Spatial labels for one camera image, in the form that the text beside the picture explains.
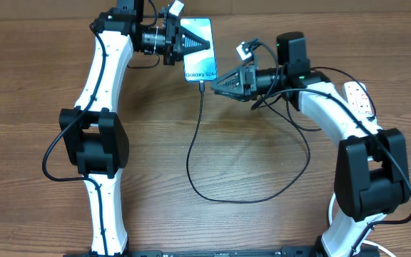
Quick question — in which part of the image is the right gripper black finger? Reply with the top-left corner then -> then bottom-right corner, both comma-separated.
215,91 -> 248,102
211,66 -> 245,91

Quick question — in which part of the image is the Samsung Galaxy smartphone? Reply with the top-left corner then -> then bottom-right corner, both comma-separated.
181,17 -> 218,81

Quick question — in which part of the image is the black USB charging cable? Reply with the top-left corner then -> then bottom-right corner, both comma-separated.
186,66 -> 377,205

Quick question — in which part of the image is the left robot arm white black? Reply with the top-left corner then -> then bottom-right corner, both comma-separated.
59,1 -> 216,256

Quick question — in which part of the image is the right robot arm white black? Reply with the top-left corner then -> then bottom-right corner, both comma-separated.
211,31 -> 411,256

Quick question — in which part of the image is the white power strip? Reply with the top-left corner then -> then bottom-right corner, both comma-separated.
342,81 -> 377,124

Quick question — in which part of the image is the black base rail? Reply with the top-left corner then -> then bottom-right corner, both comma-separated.
62,245 -> 381,257

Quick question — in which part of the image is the white power strip cord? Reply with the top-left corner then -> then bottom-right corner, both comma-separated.
327,192 -> 397,257

